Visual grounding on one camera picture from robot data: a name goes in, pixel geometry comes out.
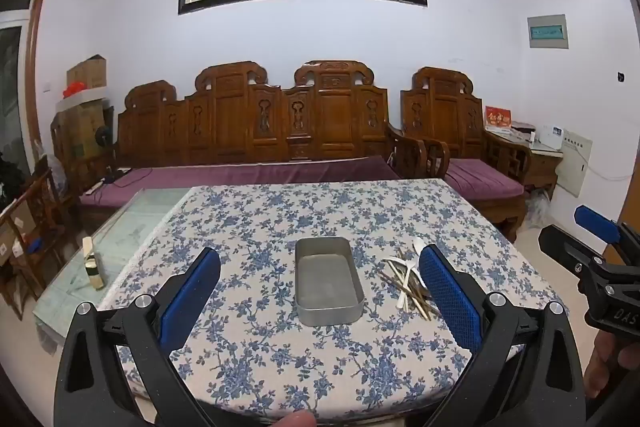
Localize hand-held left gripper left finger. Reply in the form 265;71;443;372
54;247;223;427

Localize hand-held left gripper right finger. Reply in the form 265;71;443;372
417;244;586;427

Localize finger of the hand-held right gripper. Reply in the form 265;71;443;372
539;224;608;283
574;205;623;247

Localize light bamboo chopstick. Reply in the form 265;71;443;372
400;287;433;322

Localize white rice spoon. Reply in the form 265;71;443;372
397;263;426;312

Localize white plastic spoon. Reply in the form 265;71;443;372
411;237;429;288

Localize rectangular metal tin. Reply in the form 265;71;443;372
294;236;366;327

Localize person's right hand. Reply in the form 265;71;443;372
584;332;637;400

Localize person's left hand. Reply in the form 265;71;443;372
272;409;317;427

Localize clear plastic bag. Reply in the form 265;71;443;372
524;191;552;229

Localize wooden side table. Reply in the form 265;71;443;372
484;127;564;204

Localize blue floral tablecloth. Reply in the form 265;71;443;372
97;179;571;424

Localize small gold box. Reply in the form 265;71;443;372
82;236;107;291

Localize purple armchair cushion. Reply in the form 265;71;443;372
444;158;526;204

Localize purple sofa cushion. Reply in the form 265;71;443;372
79;156;404;208

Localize red gift box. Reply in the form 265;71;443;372
484;106;514;130

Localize wooden side chair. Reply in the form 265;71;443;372
0;167;67;309

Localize carved wooden armchair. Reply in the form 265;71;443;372
400;67;534;244

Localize large brown cardboard box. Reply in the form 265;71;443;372
50;104;116;168

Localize carved wooden sofa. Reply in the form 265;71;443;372
77;60;429;228

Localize small brown cardboard box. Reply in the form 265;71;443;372
66;54;108;90

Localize white wall cabinet cover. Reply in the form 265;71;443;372
556;129;594;198

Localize grey wall electrical panel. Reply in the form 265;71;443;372
527;14;571;50

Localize wooden door frame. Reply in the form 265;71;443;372
19;0;54;148

